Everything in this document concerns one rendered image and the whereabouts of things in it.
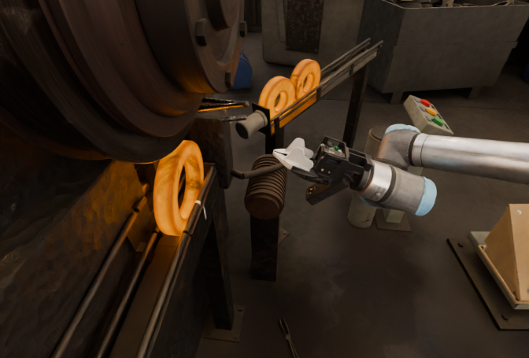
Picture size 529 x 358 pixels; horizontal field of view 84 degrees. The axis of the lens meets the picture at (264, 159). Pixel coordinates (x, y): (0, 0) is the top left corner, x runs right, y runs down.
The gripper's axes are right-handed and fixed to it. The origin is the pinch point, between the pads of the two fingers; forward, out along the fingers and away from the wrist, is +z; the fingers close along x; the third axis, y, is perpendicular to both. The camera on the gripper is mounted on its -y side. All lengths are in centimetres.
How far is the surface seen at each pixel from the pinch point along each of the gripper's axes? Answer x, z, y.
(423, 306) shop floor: -10, -78, -54
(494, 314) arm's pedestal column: -9, -101, -44
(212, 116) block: -7.4, 17.6, -0.3
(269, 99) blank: -30.8, 4.8, -2.8
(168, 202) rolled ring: 21.6, 16.9, -0.5
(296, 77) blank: -43.5, -1.7, 2.0
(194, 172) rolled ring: 7.4, 16.4, -6.1
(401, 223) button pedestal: -50, -78, -53
